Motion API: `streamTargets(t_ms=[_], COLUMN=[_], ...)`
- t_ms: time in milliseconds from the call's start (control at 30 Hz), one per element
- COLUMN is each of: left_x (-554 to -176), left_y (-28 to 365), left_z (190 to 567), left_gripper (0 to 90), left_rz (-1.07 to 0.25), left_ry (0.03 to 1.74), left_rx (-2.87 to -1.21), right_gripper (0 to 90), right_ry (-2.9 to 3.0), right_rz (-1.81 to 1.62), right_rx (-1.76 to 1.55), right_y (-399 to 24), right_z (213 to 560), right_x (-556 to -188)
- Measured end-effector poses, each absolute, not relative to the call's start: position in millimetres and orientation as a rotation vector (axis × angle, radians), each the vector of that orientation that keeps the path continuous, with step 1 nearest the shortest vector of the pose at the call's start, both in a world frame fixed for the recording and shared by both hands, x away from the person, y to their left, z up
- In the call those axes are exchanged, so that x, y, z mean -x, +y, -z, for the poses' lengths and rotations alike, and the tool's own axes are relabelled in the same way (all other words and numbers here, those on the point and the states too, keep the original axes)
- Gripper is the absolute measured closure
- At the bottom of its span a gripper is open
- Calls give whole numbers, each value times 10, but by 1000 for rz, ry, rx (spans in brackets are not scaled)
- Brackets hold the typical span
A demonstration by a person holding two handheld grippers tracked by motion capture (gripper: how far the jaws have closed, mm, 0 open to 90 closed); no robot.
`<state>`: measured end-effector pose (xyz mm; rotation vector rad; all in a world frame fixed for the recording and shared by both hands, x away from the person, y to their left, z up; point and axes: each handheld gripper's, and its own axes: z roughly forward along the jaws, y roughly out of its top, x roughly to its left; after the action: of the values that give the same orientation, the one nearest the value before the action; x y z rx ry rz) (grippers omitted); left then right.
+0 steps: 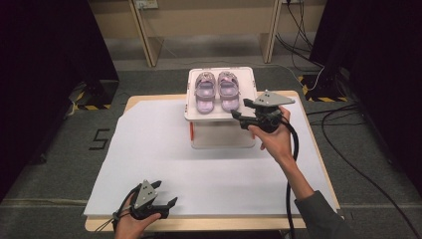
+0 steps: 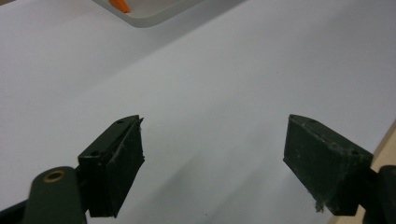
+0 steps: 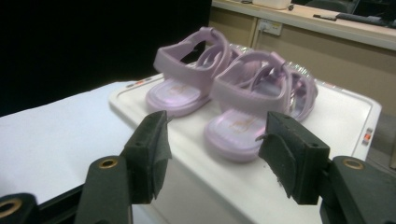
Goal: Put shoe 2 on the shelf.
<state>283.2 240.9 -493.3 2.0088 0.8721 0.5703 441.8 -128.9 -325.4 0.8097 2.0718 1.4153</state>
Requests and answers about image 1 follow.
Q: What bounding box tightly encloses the thin black left gripper cable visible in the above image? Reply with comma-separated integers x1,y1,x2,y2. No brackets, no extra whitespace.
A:
94,184,141,233

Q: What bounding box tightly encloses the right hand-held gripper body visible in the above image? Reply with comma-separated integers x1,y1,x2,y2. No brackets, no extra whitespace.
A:
253,90,297,134

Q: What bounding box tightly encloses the person's right hand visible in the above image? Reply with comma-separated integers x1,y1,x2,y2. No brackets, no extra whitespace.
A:
248,107,297,165

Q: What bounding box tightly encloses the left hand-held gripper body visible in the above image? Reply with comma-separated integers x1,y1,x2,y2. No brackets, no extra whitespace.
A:
128,179,170,221

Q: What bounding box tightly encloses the stand base with striped tape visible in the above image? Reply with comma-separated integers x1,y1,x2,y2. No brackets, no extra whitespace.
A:
70,79,119,112
298,74,349,104

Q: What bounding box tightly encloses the beige wooden desk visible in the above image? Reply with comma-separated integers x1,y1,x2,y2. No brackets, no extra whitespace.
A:
89,0,327,69

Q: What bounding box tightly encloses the black curtain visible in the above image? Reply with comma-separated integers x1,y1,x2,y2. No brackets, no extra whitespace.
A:
310,0,422,197
0,0,119,202

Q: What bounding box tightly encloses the bundle of black cables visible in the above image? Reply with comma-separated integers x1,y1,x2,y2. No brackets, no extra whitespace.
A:
275,0,324,73

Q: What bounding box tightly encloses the white plastic storage box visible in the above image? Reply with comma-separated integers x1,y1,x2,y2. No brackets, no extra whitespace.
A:
183,67,259,149

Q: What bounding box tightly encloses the light wooden table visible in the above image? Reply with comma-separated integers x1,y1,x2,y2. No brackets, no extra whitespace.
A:
84,90,341,232

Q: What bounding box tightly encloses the wall power outlet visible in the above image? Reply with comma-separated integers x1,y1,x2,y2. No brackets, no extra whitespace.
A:
134,0,159,10

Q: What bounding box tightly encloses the person's left hand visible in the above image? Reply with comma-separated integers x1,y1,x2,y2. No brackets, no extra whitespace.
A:
113,193,162,239

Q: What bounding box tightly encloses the long black floor cable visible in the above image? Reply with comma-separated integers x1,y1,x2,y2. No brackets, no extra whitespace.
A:
307,103,422,239

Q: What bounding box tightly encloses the purple child sandal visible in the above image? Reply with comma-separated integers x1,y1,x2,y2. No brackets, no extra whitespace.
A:
193,71,217,115
217,70,241,114

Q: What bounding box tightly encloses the white floor cable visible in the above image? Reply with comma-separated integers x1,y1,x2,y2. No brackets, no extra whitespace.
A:
278,63,325,92

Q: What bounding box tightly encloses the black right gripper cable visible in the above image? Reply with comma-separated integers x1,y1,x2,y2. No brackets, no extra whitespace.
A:
280,114,301,239

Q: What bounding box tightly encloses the white paper sheet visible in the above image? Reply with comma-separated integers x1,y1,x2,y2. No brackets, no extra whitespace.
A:
83,98,337,217

